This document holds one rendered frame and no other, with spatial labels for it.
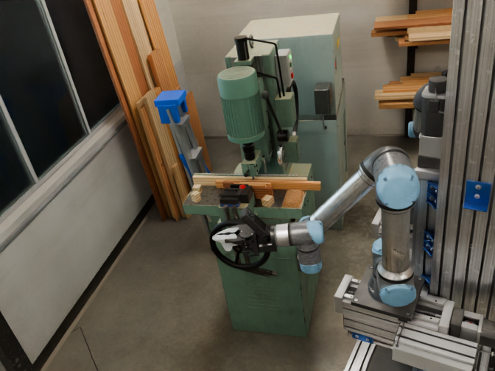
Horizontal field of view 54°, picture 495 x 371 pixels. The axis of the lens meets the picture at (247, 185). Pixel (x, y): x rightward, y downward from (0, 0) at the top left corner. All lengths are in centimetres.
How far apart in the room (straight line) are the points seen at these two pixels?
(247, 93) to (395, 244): 94
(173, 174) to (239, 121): 166
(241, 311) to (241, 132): 110
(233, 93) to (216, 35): 253
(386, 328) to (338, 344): 84
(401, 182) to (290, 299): 138
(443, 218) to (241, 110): 94
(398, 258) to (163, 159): 238
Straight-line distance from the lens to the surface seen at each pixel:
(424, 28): 390
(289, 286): 258
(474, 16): 152
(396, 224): 152
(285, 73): 240
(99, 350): 314
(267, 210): 228
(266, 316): 280
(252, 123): 217
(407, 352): 189
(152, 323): 314
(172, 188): 377
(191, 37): 469
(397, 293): 168
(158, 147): 363
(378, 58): 444
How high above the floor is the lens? 221
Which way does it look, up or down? 32 degrees down
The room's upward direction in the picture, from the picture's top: 10 degrees counter-clockwise
